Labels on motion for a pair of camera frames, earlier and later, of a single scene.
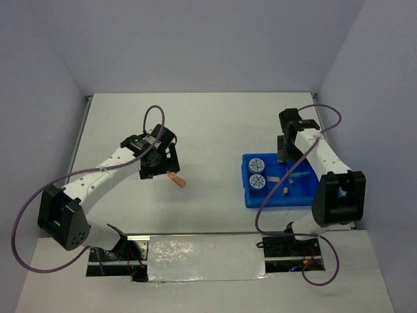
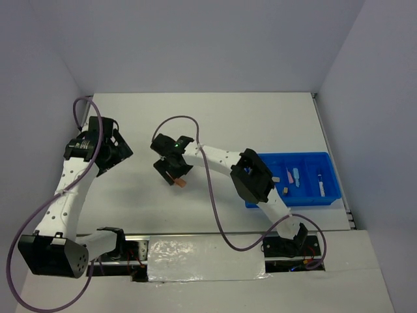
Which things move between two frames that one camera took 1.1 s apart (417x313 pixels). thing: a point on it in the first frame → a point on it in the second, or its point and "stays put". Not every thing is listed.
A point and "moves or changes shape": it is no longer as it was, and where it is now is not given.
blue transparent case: [294, 175] moves or changes shape
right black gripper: [283, 154] → [161, 166]
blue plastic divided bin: [262, 175] stays put
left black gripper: [169, 164] → [122, 152]
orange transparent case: [180, 182] stays put
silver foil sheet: [203, 258] stays put
